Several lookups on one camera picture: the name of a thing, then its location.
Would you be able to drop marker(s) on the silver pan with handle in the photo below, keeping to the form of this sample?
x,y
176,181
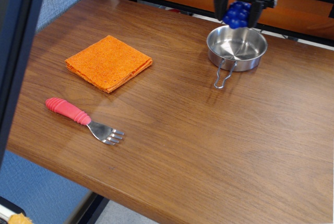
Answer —
x,y
234,50

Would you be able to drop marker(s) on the blue toy grapes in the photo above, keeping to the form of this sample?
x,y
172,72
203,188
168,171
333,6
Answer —
x,y
237,15

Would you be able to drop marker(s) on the fork with red handle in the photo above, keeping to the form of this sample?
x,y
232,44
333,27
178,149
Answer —
x,y
101,132

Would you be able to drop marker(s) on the orange folded cloth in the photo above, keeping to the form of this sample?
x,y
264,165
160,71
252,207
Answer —
x,y
108,64

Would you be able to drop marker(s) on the dark foreground pole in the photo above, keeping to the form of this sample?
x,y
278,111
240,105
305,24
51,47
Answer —
x,y
18,24

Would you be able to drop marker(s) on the orange panel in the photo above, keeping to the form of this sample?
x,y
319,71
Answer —
x,y
303,16

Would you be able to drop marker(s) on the yellow object at corner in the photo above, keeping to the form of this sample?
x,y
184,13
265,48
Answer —
x,y
19,219

